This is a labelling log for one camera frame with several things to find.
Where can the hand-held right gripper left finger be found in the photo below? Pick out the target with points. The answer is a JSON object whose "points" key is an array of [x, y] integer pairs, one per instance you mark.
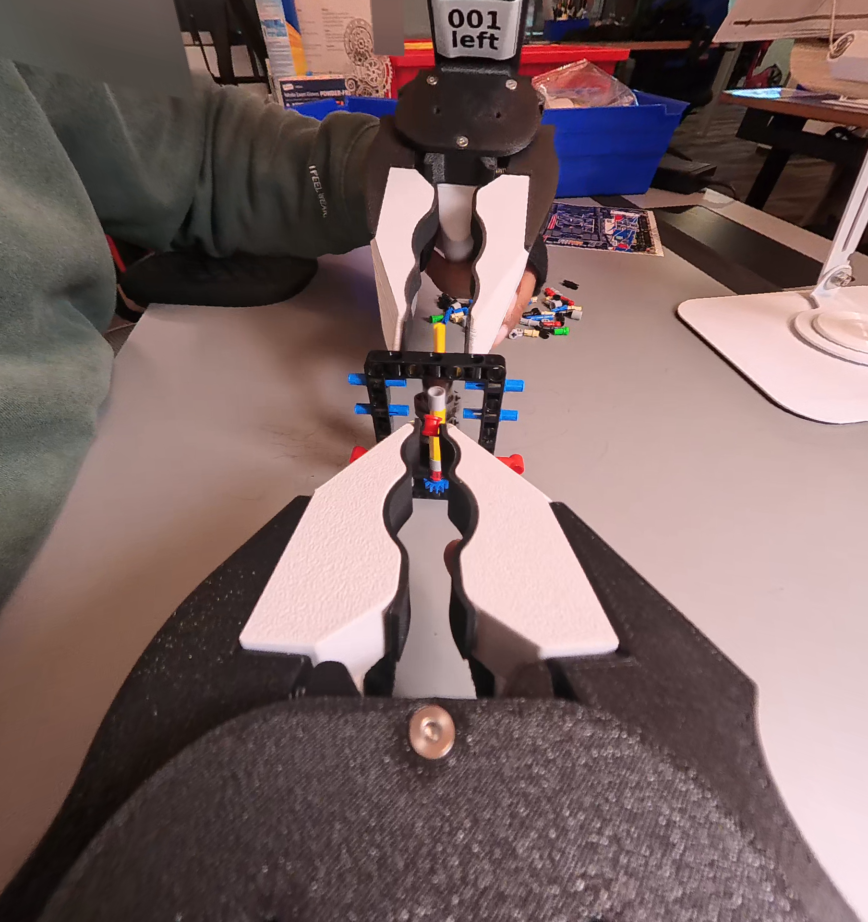
{"points": [[326, 569]]}

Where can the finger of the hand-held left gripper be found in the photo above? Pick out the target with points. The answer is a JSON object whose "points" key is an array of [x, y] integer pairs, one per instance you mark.
{"points": [[394, 245], [506, 238]]}

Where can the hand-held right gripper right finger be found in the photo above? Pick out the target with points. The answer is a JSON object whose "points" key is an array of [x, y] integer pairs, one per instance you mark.
{"points": [[535, 569]]}

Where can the pile of small lego pieces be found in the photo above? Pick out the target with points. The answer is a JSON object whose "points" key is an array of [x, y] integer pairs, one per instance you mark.
{"points": [[549, 313]]}

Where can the yellow lego axle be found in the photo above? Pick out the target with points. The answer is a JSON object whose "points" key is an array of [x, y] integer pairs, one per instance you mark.
{"points": [[439, 337]]}

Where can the black lego frame assembly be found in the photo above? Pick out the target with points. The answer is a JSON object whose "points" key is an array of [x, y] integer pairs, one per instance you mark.
{"points": [[405, 367]]}

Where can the person's left hand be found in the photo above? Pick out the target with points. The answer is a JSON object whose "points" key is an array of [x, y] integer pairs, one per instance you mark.
{"points": [[452, 277]]}

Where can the person's right hand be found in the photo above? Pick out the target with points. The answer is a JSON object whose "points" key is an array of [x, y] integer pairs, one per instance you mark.
{"points": [[450, 558]]}

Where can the red storage bin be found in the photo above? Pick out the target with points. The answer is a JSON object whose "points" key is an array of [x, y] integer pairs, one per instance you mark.
{"points": [[419, 65]]}

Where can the sticker sheet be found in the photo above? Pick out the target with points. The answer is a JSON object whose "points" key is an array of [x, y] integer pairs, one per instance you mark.
{"points": [[599, 230]]}

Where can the white gear model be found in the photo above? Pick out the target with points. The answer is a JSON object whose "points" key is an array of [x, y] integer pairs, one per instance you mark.
{"points": [[365, 65]]}

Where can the blue storage bin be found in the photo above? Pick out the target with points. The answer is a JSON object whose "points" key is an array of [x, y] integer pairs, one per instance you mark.
{"points": [[607, 151], [333, 108]]}

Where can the blue glove box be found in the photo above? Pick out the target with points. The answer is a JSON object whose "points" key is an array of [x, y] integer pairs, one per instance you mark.
{"points": [[311, 92]]}

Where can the white cardboard box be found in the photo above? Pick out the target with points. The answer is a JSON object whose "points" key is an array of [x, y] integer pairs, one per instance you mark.
{"points": [[319, 36]]}

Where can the white book stand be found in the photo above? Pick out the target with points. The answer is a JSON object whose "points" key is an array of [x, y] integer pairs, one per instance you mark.
{"points": [[765, 346]]}

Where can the wooden table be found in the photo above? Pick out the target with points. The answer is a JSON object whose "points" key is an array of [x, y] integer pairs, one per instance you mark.
{"points": [[801, 108]]}

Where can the instruction booklet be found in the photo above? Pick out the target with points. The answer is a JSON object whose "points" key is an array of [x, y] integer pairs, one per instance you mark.
{"points": [[787, 18]]}

